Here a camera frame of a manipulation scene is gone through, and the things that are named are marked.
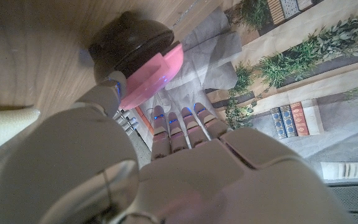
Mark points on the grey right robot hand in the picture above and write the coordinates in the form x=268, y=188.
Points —
x=127, y=121

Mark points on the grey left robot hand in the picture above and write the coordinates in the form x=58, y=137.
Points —
x=197, y=186

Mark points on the pink mini sandwich press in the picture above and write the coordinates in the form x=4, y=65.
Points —
x=135, y=46

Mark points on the pale yellow sponge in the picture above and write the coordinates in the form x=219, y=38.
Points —
x=2, y=130

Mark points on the printed fabric backdrop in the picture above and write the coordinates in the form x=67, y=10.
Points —
x=291, y=77

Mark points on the white power strip box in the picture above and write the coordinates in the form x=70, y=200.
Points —
x=346, y=170

